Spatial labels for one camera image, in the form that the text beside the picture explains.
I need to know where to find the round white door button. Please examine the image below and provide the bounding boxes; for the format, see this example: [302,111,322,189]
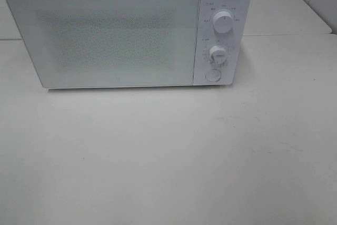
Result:
[205,70,221,82]

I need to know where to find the white timer knob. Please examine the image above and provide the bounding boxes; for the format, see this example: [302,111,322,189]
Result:
[209,45,229,65]

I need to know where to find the upper white power knob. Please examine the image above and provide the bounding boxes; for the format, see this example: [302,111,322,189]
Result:
[212,11,233,34]

